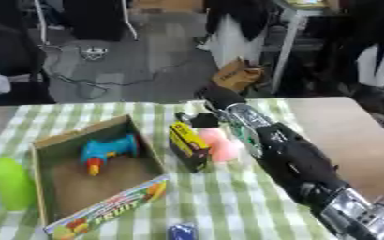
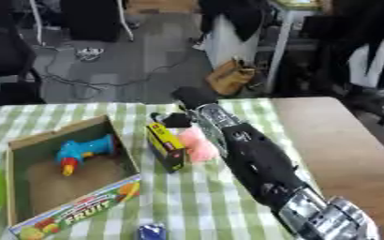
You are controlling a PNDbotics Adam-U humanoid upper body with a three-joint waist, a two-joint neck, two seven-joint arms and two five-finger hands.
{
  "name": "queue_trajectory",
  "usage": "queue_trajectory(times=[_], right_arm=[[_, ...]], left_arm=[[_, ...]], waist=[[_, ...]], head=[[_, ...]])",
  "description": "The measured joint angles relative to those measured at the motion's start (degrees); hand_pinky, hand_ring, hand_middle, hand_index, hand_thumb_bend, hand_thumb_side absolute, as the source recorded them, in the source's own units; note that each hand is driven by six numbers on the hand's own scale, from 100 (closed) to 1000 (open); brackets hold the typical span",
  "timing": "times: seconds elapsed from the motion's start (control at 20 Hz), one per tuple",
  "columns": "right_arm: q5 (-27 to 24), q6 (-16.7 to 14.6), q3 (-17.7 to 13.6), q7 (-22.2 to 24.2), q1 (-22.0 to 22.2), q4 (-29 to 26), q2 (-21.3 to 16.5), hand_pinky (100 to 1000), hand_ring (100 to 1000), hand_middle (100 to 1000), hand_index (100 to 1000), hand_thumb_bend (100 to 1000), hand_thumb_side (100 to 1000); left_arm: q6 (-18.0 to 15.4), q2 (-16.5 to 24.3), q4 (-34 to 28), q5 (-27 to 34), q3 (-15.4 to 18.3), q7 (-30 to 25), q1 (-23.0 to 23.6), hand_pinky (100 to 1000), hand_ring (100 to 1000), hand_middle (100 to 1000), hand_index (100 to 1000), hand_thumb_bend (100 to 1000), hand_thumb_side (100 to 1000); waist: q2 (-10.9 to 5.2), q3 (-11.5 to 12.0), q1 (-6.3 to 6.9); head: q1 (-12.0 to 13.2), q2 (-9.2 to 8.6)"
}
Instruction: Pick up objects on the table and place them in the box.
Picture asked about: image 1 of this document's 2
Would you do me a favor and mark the brown paper bag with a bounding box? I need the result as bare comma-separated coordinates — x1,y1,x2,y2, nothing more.
210,57,266,94

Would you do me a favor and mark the white and black cloth stand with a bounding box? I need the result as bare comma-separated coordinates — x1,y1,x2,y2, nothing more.
195,0,279,69

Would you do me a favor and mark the black office chair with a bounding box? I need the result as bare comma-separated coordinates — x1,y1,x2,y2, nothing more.
0,0,58,106

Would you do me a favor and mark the yellow and black box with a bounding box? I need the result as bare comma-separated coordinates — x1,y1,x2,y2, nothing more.
167,121,212,173

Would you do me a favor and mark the small blue block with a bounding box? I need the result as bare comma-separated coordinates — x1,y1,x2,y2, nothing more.
166,222,199,240

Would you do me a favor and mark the tan cardboard box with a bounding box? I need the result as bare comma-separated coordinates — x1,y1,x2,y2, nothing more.
29,113,170,229

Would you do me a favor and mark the blue toy drill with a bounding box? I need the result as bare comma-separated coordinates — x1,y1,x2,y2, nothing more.
79,133,141,177

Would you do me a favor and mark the white table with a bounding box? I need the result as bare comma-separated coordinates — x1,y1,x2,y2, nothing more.
269,0,340,95

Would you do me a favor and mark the green plastic cup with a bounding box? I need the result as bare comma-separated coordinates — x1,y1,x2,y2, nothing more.
0,157,38,212

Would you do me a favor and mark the power strip with cable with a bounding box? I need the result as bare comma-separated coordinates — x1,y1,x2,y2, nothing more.
37,44,202,98

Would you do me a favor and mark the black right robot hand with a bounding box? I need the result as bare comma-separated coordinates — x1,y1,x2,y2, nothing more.
173,82,248,128

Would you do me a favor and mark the colourful fruit print box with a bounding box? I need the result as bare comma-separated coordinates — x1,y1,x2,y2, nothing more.
42,174,172,240

